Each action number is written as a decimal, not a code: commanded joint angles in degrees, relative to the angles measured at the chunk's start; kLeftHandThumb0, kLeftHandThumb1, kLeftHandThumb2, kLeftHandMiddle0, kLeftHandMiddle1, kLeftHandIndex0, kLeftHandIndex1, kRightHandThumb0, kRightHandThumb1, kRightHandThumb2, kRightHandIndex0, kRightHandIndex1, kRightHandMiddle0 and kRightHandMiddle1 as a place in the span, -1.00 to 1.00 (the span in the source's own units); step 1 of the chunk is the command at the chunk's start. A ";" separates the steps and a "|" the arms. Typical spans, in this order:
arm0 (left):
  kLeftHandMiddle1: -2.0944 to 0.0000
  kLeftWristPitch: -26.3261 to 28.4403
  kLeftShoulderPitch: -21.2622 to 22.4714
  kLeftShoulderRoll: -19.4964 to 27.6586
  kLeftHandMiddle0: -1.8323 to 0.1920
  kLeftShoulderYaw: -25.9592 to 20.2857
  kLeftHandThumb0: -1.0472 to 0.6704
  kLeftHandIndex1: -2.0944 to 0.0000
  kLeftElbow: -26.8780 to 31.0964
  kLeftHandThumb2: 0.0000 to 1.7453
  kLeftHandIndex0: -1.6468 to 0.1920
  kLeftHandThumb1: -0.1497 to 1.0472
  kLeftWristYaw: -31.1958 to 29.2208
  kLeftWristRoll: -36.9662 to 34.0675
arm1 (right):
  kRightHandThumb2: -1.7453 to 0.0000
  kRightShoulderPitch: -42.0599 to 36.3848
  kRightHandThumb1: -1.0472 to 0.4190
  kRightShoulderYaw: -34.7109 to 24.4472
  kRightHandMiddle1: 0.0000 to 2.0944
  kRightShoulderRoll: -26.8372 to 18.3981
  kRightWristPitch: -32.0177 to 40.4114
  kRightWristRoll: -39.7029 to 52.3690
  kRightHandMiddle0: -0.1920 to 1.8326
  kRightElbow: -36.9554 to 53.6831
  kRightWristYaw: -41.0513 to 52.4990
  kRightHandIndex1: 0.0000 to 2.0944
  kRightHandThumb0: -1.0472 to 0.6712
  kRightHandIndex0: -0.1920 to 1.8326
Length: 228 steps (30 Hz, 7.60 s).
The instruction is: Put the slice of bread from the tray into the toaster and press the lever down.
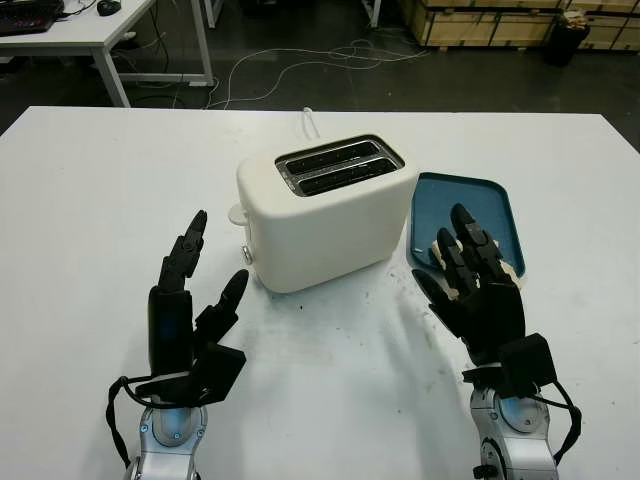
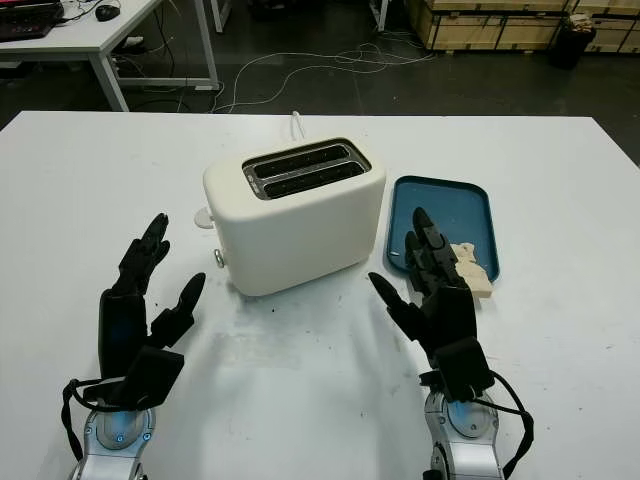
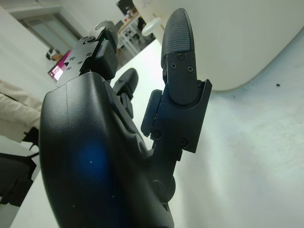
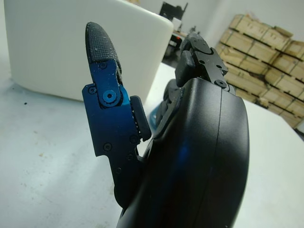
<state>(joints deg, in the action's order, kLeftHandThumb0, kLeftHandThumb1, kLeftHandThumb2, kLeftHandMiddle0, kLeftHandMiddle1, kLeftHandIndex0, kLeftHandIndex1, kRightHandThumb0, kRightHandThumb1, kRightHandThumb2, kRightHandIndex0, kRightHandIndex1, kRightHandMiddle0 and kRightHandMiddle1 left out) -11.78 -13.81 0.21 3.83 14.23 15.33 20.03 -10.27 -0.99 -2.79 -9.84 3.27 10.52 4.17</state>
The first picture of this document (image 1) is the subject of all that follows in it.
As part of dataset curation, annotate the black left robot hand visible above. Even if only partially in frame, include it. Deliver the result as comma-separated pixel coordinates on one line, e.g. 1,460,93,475
147,209,250,381

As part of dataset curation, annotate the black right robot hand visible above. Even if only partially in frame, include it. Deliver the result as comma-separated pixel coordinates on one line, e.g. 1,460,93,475
412,202,527,369

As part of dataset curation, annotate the pale slice of bread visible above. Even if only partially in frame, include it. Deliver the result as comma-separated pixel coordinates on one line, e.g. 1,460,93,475
430,238,529,301

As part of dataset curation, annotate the blue plastic tray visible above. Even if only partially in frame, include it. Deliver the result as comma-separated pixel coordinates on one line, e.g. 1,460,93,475
405,172,526,279

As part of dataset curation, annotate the white two-slot toaster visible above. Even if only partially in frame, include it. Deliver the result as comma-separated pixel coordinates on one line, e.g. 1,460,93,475
236,133,420,294

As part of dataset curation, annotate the black waste bin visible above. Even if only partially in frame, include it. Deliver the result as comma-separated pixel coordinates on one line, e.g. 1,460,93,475
543,12,591,67

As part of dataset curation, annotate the wooden crate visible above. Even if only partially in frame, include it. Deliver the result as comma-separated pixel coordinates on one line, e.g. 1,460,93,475
399,0,640,51

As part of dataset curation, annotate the white office desk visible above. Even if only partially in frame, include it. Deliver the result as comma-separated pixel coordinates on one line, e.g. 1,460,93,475
0,0,216,109

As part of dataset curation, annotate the white table leg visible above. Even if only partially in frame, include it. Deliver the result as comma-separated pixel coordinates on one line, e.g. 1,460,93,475
362,0,384,29
202,0,224,29

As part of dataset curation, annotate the black keyboard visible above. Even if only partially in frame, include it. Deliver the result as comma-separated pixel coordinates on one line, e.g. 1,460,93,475
0,0,65,36

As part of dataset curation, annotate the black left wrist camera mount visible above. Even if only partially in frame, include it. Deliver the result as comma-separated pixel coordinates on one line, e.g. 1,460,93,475
134,342,248,406

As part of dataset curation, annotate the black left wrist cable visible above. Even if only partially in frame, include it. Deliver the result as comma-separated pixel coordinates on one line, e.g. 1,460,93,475
106,375,151,457

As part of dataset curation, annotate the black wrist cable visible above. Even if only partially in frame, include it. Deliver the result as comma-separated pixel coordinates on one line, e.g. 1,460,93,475
106,375,151,457
532,382,584,464

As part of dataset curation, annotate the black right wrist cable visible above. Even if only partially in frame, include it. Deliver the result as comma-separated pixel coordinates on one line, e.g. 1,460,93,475
532,382,584,464

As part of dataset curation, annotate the white toaster power cord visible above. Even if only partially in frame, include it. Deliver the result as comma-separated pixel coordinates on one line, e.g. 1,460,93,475
299,107,321,140

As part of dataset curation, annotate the white floor cable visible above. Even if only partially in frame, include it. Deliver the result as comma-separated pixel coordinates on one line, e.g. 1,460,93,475
207,37,431,110

